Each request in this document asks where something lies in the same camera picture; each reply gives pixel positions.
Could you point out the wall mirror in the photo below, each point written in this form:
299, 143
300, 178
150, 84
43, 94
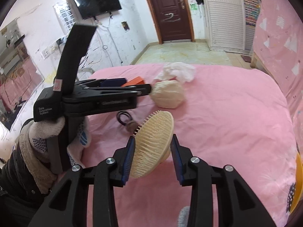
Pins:
14, 75

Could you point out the yellow container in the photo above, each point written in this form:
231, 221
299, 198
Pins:
298, 170

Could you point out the pink bedsheet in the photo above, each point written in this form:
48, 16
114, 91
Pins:
224, 123

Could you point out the orange box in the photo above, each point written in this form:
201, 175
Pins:
136, 80

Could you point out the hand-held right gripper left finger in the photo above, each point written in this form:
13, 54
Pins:
127, 160

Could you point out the cream massage brush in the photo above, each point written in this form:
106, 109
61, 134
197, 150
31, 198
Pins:
151, 146

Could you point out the person's left forearm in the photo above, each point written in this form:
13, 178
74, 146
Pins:
14, 194

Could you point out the dark brown door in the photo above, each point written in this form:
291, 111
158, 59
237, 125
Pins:
170, 9

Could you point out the cream cloth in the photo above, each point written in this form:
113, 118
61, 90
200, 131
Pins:
168, 94

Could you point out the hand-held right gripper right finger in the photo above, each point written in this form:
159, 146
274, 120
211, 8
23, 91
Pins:
177, 163

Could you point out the white louvred wardrobe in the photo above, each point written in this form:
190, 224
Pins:
224, 16

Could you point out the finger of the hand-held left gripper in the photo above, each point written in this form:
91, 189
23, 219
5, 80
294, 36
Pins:
111, 82
106, 94

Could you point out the white wall socket panel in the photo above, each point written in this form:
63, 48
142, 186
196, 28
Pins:
49, 50

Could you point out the black wall television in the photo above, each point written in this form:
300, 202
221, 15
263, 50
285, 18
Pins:
94, 1

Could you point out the eye chart poster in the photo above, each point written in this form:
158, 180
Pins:
65, 14

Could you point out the person's right hand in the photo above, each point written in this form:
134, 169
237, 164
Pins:
183, 214

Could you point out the wooden bed frame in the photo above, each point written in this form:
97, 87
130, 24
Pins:
255, 61

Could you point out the person's left hand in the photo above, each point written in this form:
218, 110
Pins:
35, 146

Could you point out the colourful calendar poster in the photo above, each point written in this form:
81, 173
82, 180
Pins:
251, 9

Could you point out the white tissue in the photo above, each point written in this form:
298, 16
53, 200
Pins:
180, 72

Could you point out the dark doormat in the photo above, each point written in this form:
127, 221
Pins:
246, 58

